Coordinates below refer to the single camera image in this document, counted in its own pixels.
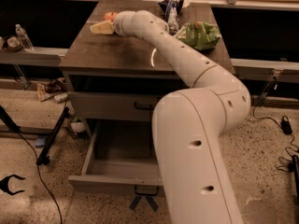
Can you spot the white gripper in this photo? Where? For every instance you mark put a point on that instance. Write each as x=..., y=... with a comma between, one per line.
x=119, y=24

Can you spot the red-orange apple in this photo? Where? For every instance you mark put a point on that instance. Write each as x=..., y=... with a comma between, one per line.
x=110, y=16

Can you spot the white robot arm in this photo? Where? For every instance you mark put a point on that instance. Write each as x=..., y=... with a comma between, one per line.
x=187, y=125

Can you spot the grey drawer cabinet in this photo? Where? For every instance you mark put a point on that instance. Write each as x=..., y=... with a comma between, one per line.
x=116, y=64

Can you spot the closed grey upper drawer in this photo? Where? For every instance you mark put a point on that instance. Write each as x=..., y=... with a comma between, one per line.
x=92, y=105

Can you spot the open grey lower drawer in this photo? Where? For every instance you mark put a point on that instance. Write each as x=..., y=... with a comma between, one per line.
x=120, y=160

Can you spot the blue white snack bag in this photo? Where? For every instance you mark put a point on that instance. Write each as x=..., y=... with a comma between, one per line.
x=172, y=9

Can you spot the crumpled trash pile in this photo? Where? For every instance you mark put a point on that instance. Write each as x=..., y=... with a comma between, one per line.
x=45, y=91

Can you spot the clear plastic water bottle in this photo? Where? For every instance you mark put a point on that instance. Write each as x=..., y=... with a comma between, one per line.
x=24, y=38

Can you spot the green chip bag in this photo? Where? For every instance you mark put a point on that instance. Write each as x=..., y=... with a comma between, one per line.
x=199, y=35

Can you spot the brown bowl on ledge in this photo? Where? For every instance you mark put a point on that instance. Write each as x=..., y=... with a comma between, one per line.
x=11, y=44

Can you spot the small white bowl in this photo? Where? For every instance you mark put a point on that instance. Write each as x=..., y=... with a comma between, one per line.
x=77, y=125

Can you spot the black tripod leg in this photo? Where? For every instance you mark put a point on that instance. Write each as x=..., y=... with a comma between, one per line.
x=43, y=157

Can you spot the black power adapter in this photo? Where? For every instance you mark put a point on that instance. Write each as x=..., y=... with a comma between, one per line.
x=285, y=125

